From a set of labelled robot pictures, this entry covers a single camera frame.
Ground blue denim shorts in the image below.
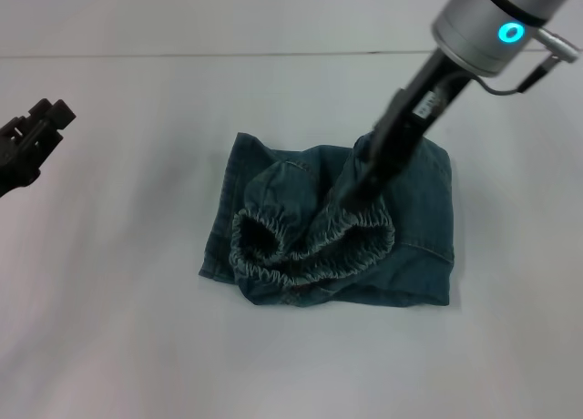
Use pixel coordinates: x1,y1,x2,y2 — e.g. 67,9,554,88
198,130,456,309

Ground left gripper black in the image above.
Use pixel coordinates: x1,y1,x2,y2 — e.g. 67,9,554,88
0,97,77,199

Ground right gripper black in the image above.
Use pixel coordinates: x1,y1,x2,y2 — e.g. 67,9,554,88
348,48,476,207

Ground grey cable with metal plug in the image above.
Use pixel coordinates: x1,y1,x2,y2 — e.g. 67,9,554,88
476,26,582,95

